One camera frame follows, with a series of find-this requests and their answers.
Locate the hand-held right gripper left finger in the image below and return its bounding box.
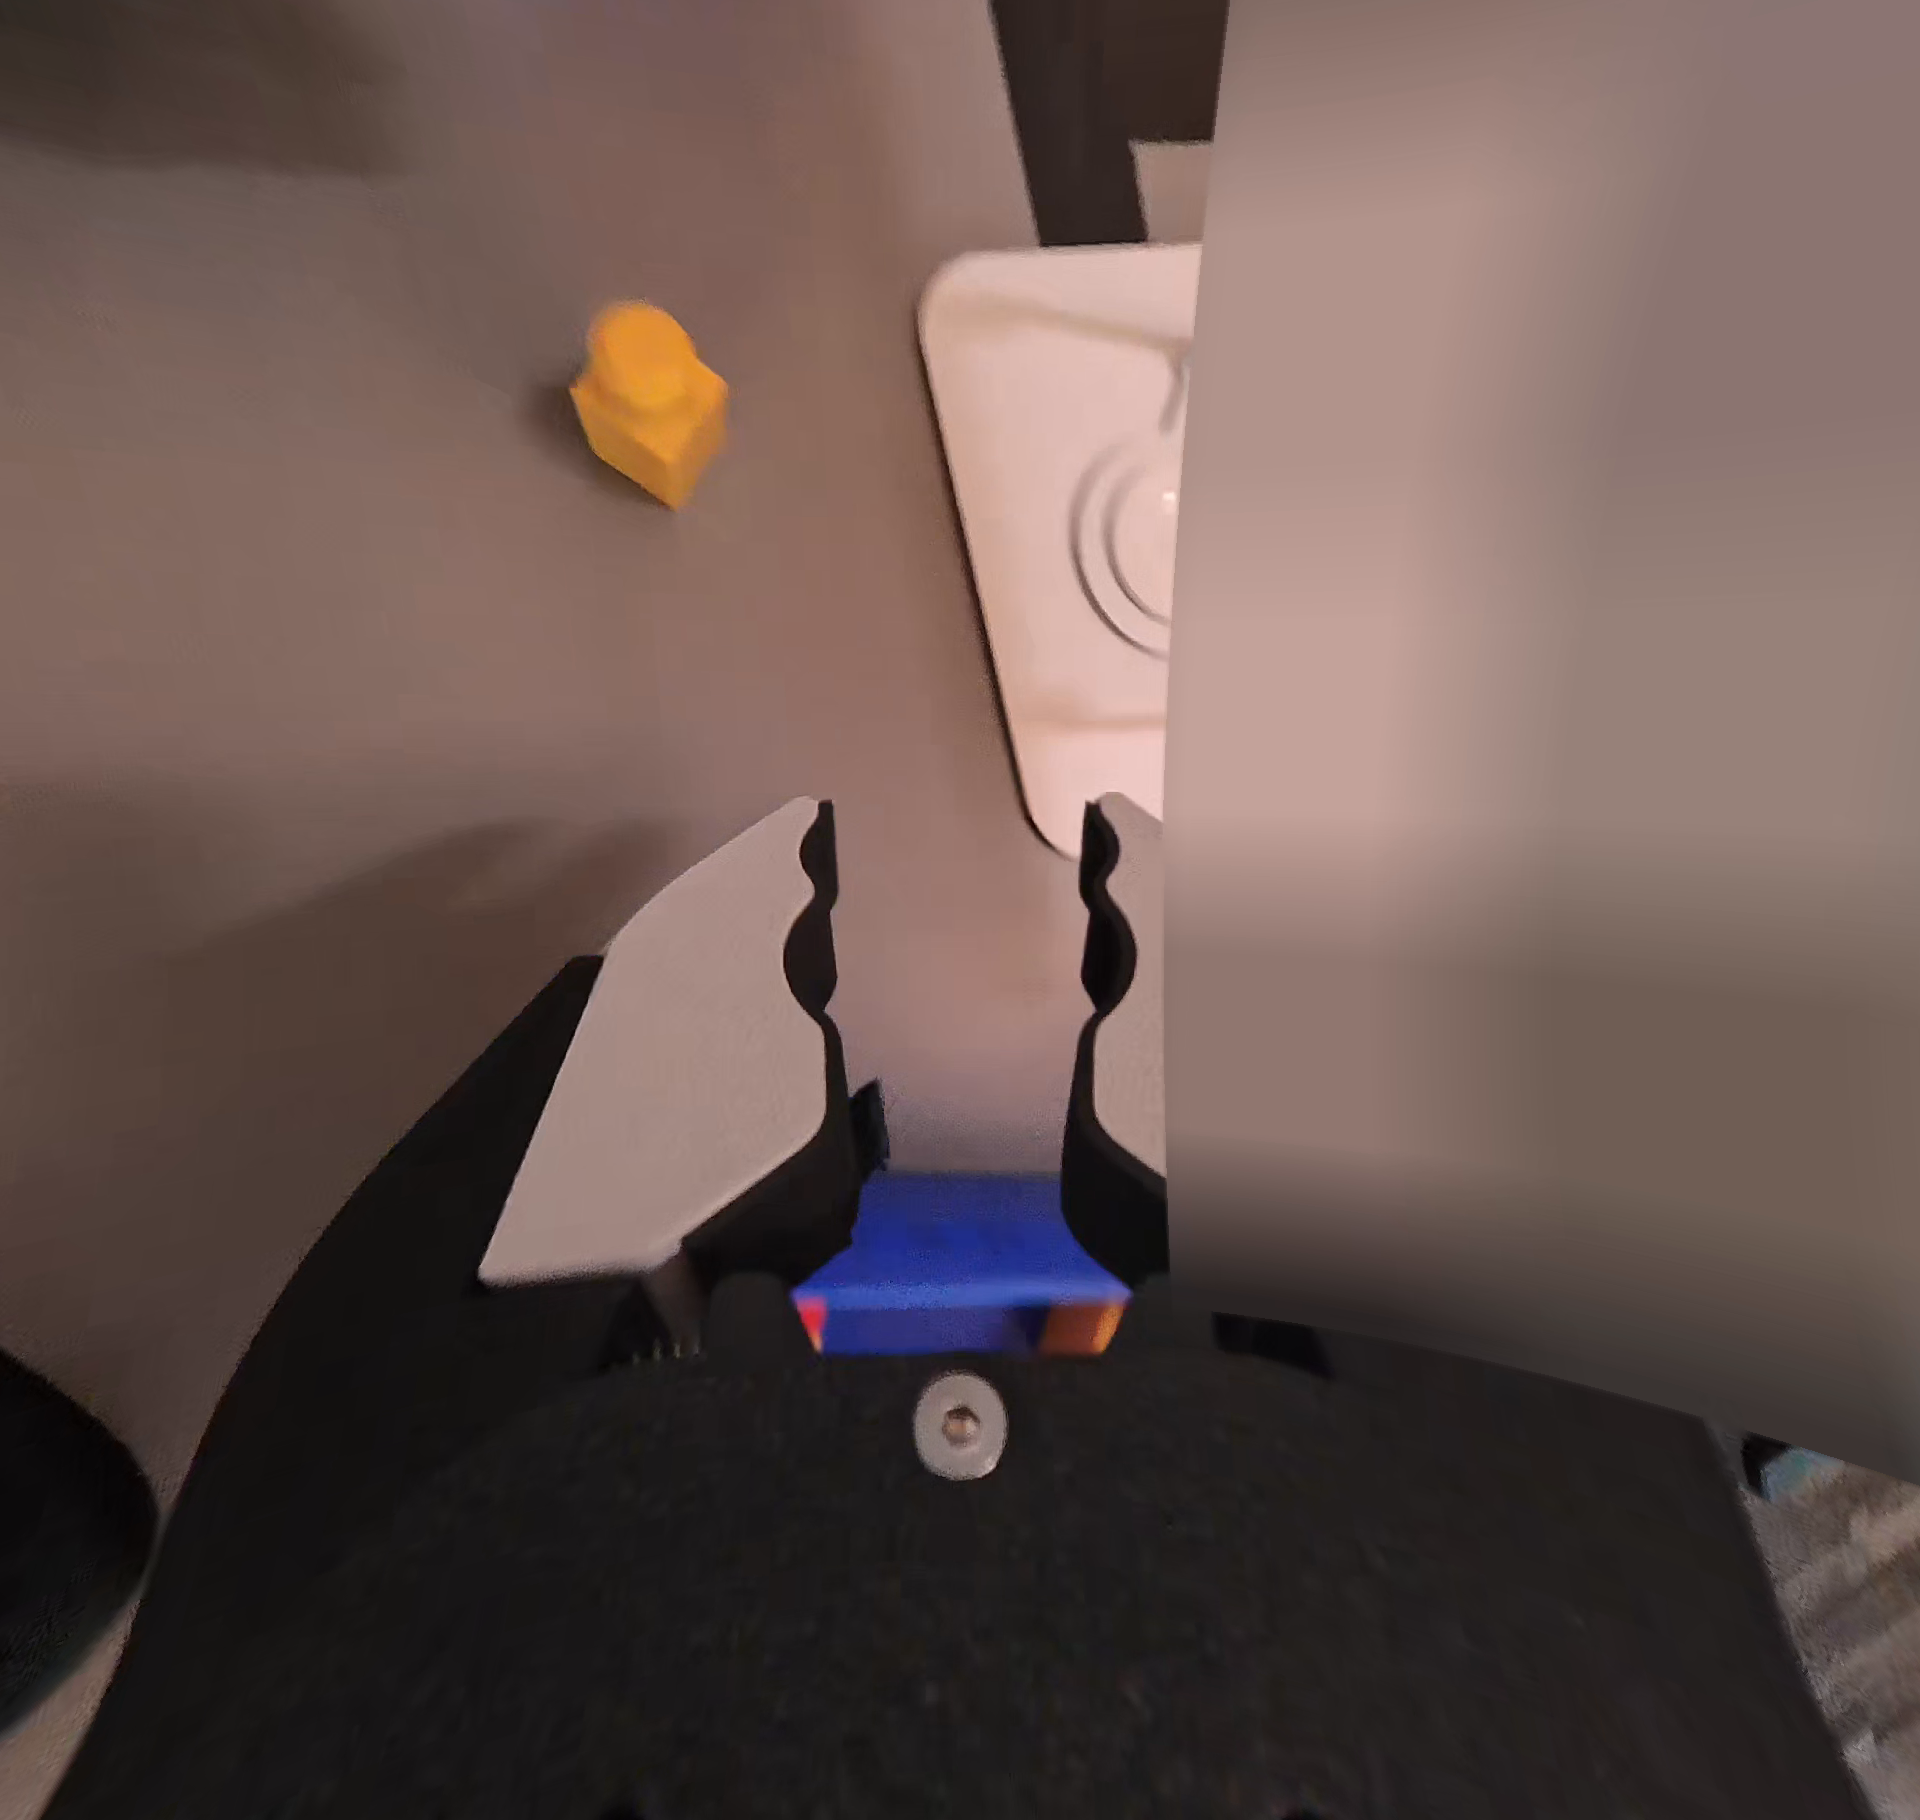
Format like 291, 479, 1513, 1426
479, 796, 892, 1289

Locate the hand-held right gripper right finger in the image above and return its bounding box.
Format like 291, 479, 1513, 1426
1062, 790, 1173, 1279

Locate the blue plastic bin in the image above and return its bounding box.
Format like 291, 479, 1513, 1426
792, 1173, 1135, 1361

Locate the heap of mega blocks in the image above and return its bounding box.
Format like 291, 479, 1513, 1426
795, 1291, 1131, 1361

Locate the yellow mega block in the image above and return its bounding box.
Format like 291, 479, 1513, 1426
570, 301, 732, 512

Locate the white document stand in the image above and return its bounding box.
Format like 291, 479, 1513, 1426
918, 246, 1201, 862

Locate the black cable flap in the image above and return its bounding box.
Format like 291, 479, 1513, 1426
974, 0, 1242, 247

